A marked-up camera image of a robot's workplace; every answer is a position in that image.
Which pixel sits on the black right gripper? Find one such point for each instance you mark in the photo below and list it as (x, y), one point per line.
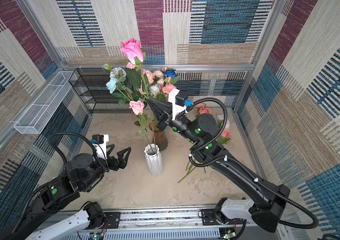
(165, 120)

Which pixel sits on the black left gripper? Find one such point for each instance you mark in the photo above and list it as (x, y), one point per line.
(121, 162)

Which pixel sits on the pink carnation spray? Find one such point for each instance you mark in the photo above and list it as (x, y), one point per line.
(168, 86)

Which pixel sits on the white single rose stem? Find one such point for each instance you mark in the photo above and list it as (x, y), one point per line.
(155, 90)

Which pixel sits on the pink ribbed glass vase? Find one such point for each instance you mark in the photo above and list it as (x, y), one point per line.
(159, 137)

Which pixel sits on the pink rose tall stem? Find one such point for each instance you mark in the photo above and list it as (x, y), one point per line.
(138, 109)

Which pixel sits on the white ribbed ceramic vase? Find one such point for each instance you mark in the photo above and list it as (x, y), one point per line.
(154, 160)

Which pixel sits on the blue rose stem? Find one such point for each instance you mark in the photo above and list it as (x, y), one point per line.
(171, 77)

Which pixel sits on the magenta rose stem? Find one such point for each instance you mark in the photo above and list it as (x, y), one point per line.
(133, 50)

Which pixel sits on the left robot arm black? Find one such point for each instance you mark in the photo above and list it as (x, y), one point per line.
(81, 174)

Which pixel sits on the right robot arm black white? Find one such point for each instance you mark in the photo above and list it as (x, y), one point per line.
(268, 200)

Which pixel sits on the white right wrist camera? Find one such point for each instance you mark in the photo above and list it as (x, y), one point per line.
(180, 102)

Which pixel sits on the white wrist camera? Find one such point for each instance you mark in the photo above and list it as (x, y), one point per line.
(180, 102)
(100, 144)

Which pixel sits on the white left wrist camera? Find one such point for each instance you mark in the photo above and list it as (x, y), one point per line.
(100, 144)

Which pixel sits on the black wire mesh shelf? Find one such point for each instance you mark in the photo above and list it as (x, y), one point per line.
(90, 86)

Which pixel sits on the white wire mesh basket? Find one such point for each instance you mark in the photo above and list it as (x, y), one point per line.
(38, 114)

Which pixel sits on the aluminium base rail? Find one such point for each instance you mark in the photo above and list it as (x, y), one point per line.
(173, 223)

